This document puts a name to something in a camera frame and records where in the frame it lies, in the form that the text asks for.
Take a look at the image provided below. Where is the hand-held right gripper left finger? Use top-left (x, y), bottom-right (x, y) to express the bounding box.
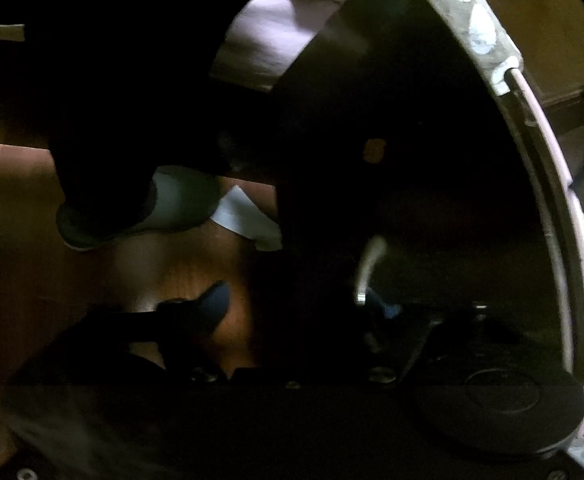
top-left (69, 280), bottom-right (233, 385)

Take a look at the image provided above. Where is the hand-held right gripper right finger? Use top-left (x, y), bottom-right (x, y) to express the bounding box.
top-left (361, 287), bottom-right (505, 386)

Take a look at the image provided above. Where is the brown drawer with orange sticker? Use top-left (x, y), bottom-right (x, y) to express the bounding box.
top-left (317, 0), bottom-right (565, 366)

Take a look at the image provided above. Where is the white paper sheet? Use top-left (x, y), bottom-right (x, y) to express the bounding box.
top-left (210, 184), bottom-right (283, 252)

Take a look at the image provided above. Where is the person's grey slipper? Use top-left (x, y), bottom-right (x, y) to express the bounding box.
top-left (55, 164), bottom-right (223, 252)

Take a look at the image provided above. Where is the brown nightstand with pink top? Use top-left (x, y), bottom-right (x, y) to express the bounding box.
top-left (271, 0), bottom-right (584, 462)

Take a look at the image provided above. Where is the person's dark trouser leg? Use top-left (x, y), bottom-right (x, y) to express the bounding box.
top-left (22, 0), bottom-right (293, 217)

